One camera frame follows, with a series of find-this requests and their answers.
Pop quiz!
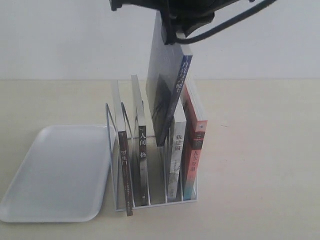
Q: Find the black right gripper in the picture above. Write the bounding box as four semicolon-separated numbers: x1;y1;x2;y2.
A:
109;0;237;45

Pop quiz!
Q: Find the blue moon cover book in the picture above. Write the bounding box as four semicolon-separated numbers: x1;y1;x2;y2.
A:
145;11;193;147

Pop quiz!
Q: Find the red spine book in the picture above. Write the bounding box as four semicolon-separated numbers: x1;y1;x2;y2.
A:
181;78;208;201

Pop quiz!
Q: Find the white grey spine book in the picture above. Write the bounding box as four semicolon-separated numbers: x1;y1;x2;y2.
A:
166;103;186;203

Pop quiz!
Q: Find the dark brown spine book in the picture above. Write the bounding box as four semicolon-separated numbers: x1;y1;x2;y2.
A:
111;80;133;217

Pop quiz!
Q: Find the black grey spine book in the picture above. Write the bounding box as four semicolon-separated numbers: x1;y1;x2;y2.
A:
131;75;150;206

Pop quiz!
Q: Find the white plastic tray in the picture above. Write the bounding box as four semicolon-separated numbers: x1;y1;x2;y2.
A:
0;125;115;223

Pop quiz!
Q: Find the black cable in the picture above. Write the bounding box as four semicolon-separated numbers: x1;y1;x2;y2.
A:
172;0;278;45

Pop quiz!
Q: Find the white wire book rack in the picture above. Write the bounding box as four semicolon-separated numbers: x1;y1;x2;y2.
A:
105;104;198;212

